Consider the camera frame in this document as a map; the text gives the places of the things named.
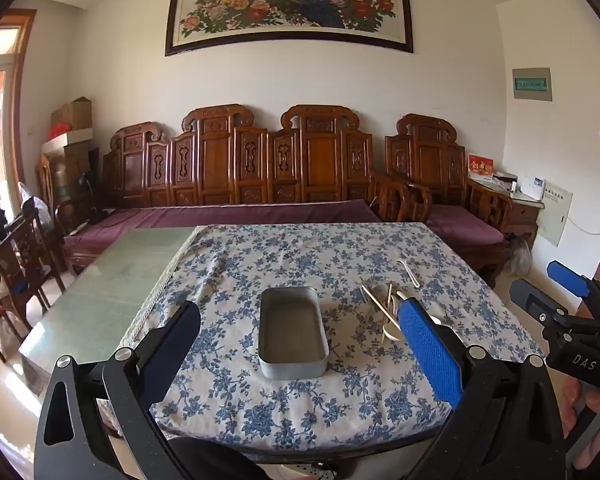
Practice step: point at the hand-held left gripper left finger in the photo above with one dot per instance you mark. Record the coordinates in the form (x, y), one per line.
(172, 345)

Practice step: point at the grey wall electrical panel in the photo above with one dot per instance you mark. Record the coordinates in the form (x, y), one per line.
(531, 83)

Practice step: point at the white flat box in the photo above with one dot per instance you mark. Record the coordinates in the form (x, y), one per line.
(505, 179)

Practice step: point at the white chopstick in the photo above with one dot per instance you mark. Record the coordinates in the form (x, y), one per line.
(377, 304)
(384, 305)

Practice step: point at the brown cardboard box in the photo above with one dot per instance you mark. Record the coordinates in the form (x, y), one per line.
(72, 114)

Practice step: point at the wooden chopstick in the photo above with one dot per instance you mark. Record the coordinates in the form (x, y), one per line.
(387, 315)

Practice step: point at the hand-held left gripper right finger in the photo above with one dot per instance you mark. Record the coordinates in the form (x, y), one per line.
(430, 350)

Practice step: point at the red decoration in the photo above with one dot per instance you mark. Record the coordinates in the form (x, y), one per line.
(59, 130)

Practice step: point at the wooden side table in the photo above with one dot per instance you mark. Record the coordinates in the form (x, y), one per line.
(522, 215)

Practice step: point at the carved wooden sofa bench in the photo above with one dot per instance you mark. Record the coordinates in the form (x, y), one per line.
(215, 160)

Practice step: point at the white wall distribution box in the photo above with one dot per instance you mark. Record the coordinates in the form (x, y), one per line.
(555, 215)

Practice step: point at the clear plastic bag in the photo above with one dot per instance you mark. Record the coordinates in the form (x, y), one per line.
(32, 202)

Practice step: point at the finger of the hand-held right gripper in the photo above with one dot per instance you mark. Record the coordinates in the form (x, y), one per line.
(535, 297)
(567, 277)

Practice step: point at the black desk fan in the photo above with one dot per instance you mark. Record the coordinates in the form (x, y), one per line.
(91, 195)

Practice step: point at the carved wooden armchair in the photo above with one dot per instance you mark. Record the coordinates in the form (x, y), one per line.
(430, 160)

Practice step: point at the white plastic spoon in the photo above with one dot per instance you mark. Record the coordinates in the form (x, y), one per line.
(392, 332)

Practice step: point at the large cardboard box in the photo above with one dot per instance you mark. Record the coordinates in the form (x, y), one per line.
(72, 175)

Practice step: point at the framed peacock flower painting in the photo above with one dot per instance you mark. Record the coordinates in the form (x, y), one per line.
(290, 5)

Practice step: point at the wooden door frame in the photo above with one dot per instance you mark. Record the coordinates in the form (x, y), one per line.
(22, 85)

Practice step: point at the white flat carton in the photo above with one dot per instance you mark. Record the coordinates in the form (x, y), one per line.
(67, 141)

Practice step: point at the blue floral tablecloth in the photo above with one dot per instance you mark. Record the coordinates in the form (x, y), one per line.
(280, 260)

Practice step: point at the red gift box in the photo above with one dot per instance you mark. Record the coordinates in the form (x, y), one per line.
(480, 166)

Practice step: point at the rectangular metal tray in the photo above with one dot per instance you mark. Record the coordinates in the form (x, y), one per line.
(292, 320)

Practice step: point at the long purple sofa cushion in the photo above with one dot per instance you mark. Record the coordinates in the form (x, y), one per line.
(230, 215)

